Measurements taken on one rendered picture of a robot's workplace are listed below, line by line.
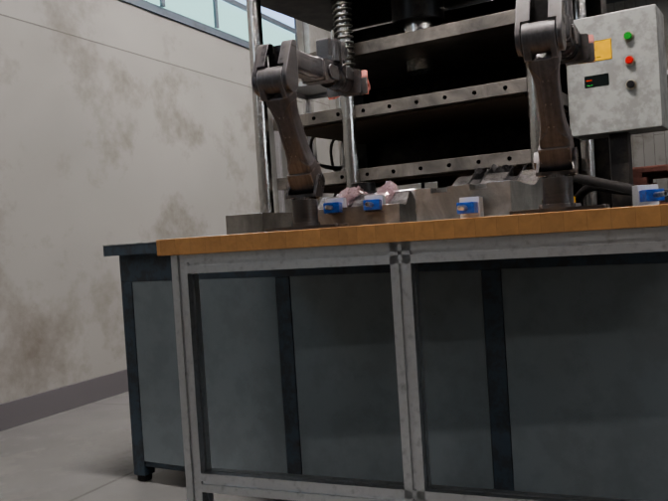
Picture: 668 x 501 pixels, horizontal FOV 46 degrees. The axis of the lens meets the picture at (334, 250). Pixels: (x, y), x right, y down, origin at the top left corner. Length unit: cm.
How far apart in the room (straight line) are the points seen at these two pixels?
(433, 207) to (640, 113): 99
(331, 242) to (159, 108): 336
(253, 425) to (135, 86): 279
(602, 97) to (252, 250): 151
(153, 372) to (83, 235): 175
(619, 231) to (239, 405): 135
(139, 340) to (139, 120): 228
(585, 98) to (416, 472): 159
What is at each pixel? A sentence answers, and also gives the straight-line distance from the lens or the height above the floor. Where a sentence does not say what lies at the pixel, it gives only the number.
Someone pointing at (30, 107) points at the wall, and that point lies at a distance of 413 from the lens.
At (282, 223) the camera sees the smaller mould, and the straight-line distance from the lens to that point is 259.
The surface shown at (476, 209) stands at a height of 82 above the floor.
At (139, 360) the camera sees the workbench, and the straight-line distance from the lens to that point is 270.
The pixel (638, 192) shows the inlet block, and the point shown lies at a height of 84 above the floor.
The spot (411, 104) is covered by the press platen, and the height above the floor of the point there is 126.
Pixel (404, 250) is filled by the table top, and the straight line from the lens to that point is 162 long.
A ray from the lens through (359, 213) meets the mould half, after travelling 208.
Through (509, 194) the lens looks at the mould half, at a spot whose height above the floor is 85.
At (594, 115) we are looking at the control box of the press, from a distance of 284.
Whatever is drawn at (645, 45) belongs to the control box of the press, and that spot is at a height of 134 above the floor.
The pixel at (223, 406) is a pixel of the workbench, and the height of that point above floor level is 28.
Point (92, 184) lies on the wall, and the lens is 437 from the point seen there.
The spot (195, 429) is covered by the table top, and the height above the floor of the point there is 34.
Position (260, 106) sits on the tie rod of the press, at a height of 134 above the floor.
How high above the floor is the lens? 78
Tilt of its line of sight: 1 degrees down
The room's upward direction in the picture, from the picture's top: 4 degrees counter-clockwise
